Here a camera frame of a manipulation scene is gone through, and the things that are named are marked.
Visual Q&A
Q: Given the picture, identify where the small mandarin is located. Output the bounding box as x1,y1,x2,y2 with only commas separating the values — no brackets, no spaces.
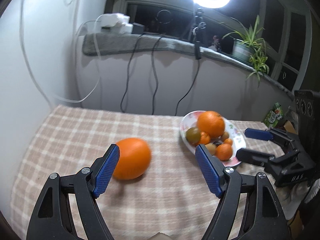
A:
223,138,233,146
198,132,211,145
215,144,233,161

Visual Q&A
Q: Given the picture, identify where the dark plum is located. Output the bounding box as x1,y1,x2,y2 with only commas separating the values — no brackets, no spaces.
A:
213,141,222,147

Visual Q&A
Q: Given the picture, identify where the brown kiwi fruit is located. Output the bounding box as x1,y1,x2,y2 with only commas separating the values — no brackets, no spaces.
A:
205,143,217,155

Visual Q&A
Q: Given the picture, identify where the large orange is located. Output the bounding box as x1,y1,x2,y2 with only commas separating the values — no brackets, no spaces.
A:
196,111,225,139
113,138,151,180

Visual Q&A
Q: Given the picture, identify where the green tomato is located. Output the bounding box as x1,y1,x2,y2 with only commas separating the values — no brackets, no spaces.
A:
185,127,201,146

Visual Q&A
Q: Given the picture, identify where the white gloved hand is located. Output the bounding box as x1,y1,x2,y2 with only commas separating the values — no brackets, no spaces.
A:
275,179,319,220

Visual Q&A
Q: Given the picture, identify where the green drink carton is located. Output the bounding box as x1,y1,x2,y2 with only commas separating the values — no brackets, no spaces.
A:
263,102,284,128

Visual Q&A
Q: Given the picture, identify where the white floral plate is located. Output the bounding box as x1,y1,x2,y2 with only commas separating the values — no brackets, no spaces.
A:
180,111,246,167

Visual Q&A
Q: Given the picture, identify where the potted spider plant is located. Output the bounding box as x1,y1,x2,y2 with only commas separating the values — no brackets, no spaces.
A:
222,15,270,87

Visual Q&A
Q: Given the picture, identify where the black tripod stand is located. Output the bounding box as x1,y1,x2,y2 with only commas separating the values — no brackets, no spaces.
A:
187,3,208,48

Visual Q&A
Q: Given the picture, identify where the green grey sill cloth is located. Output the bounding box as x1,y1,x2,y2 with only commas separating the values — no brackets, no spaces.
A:
82,33,294,101

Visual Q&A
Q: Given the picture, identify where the white power adapter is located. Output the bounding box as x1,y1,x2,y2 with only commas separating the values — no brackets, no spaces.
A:
100,13,133,34

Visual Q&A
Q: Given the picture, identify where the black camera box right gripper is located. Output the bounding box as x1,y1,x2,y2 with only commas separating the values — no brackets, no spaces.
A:
294,89,319,157

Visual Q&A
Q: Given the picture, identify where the black cable right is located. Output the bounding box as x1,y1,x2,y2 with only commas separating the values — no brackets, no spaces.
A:
174,41,203,117

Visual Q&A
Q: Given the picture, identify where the black cable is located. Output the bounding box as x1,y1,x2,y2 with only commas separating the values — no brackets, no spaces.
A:
174,41,203,117
150,36,167,116
120,33,146,113

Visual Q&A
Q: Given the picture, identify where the white charger cable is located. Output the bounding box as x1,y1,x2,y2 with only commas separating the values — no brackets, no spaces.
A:
19,0,111,104

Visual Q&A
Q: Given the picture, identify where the black cable middle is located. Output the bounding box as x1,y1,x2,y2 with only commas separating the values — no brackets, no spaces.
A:
150,36,167,116

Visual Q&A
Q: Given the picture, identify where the black cable left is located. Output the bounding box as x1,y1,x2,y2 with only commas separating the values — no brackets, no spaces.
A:
120,33,146,113

